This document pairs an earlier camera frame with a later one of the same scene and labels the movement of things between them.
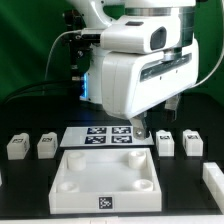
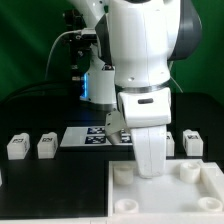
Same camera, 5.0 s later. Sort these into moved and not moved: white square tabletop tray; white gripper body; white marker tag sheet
Moved: white square tabletop tray; white gripper body
Not moved: white marker tag sheet
